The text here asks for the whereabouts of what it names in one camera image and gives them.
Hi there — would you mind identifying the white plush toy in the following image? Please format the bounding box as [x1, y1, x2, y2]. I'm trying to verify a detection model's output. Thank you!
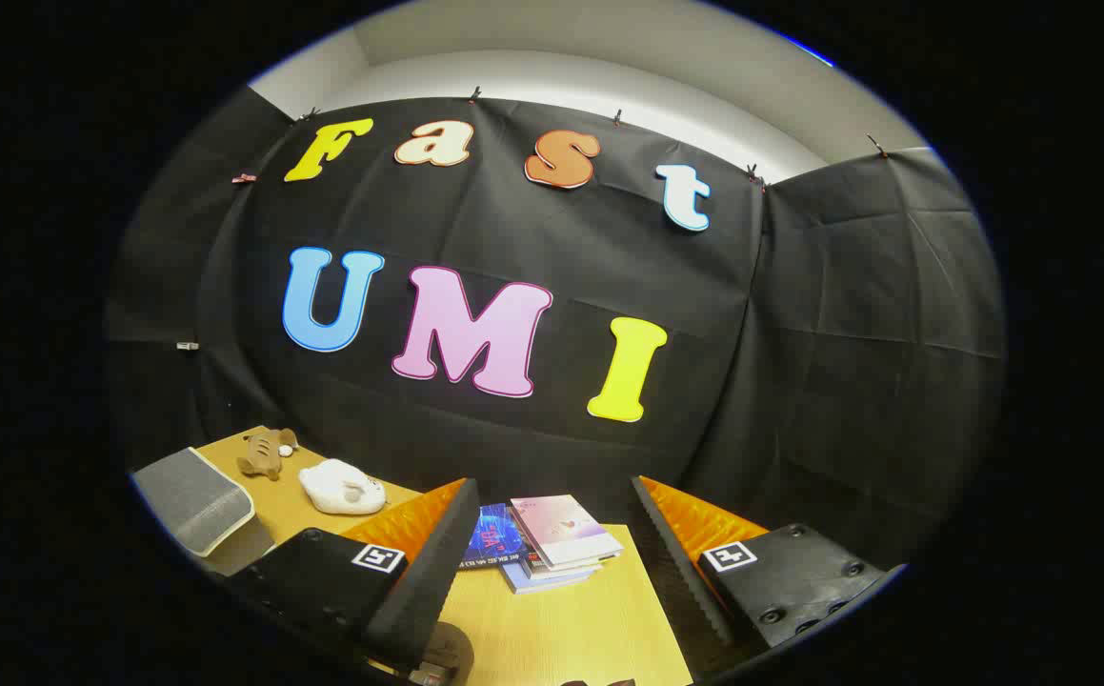
[298, 458, 389, 516]

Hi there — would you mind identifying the light blue book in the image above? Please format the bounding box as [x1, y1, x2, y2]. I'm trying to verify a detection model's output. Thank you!
[499, 560, 602, 595]

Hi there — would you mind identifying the cream fabric storage box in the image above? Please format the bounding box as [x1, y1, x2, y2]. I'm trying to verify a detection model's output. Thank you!
[130, 446, 276, 577]

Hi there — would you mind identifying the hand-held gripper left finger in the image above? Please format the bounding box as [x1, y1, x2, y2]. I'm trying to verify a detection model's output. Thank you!
[226, 476, 482, 679]

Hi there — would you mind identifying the brown striped plush toy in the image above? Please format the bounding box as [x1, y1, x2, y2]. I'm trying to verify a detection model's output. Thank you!
[235, 427, 301, 481]

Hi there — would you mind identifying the pink and white book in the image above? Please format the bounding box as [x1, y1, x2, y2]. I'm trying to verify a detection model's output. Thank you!
[511, 494, 625, 570]

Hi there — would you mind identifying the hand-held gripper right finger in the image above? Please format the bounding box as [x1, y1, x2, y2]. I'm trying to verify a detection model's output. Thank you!
[628, 474, 907, 679]

